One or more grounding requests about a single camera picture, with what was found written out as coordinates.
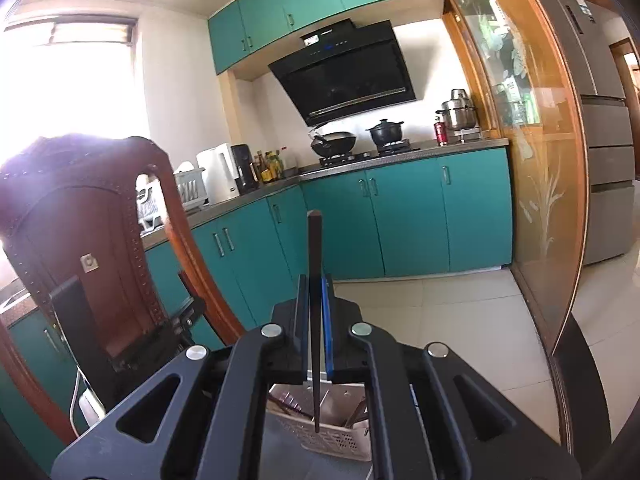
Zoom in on grey refrigerator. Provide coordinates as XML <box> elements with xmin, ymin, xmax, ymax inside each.
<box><xmin>520</xmin><ymin>0</ymin><xmax>640</xmax><ymax>267</ymax></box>

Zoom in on dark brown chopstick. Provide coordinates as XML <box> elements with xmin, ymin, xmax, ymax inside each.
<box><xmin>306</xmin><ymin>209</ymin><xmax>323</xmax><ymax>434</ymax></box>

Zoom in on etched glass wooden partition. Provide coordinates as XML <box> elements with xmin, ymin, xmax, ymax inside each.
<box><xmin>439</xmin><ymin>0</ymin><xmax>592</xmax><ymax>357</ymax></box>

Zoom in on teal kitchen cabinets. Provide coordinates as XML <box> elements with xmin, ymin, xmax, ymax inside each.
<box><xmin>207</xmin><ymin>0</ymin><xmax>446</xmax><ymax>77</ymax></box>
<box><xmin>0</xmin><ymin>147</ymin><xmax>514</xmax><ymax>466</ymax></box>

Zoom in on white dish rack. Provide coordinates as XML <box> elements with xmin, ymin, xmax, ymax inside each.
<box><xmin>134</xmin><ymin>161</ymin><xmax>212</xmax><ymax>234</ymax></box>

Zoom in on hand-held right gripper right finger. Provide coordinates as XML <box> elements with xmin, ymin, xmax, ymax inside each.
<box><xmin>321</xmin><ymin>274</ymin><xmax>582</xmax><ymax>480</ymax></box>

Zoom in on black wok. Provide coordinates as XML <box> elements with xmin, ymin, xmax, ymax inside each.
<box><xmin>309</xmin><ymin>129</ymin><xmax>359</xmax><ymax>157</ymax></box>

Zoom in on black gas stove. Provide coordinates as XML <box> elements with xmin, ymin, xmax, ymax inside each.
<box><xmin>318</xmin><ymin>140</ymin><xmax>422</xmax><ymax>167</ymax></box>

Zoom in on black range hood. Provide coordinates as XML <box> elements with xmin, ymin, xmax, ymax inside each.
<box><xmin>267</xmin><ymin>18</ymin><xmax>417</xmax><ymax>128</ymax></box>

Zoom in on teal upper kitchen cabinets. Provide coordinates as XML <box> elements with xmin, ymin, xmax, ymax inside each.
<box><xmin>207</xmin><ymin>0</ymin><xmax>446</xmax><ymax>77</ymax></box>

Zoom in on teal lower kitchen cabinets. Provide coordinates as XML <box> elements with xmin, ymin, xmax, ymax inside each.
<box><xmin>0</xmin><ymin>147</ymin><xmax>514</xmax><ymax>466</ymax></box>

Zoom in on black lidded pot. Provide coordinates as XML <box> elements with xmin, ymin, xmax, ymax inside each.
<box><xmin>365</xmin><ymin>118</ymin><xmax>404</xmax><ymax>149</ymax></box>

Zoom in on carved wooden chair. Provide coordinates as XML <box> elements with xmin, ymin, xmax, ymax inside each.
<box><xmin>0</xmin><ymin>134</ymin><xmax>247</xmax><ymax>447</ymax></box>

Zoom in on group of condiment bottles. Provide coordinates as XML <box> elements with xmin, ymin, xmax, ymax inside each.
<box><xmin>252</xmin><ymin>147</ymin><xmax>297</xmax><ymax>184</ymax></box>

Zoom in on white kitchen appliance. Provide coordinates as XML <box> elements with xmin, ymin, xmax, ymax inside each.
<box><xmin>196</xmin><ymin>143</ymin><xmax>241</xmax><ymax>204</ymax></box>

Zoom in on black kitchen appliance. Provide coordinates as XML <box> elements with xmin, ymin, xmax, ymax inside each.
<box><xmin>230</xmin><ymin>143</ymin><xmax>260</xmax><ymax>195</ymax></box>

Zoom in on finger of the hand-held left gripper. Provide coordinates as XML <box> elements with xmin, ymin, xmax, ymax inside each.
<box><xmin>171</xmin><ymin>269</ymin><xmax>207</xmax><ymax>334</ymax></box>

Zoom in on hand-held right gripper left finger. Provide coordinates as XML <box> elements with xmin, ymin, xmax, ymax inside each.
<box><xmin>52</xmin><ymin>274</ymin><xmax>311</xmax><ymax>480</ymax></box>

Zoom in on stainless steel stockpot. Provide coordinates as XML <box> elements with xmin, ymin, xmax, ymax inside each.
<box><xmin>434</xmin><ymin>88</ymin><xmax>479</xmax><ymax>132</ymax></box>

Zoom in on bright kitchen window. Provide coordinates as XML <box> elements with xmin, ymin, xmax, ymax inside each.
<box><xmin>0</xmin><ymin>14</ymin><xmax>139</xmax><ymax>161</ymax></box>

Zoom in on beige plastic utensil holder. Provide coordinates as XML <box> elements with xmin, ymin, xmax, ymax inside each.
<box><xmin>266</xmin><ymin>382</ymin><xmax>374</xmax><ymax>463</ymax></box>

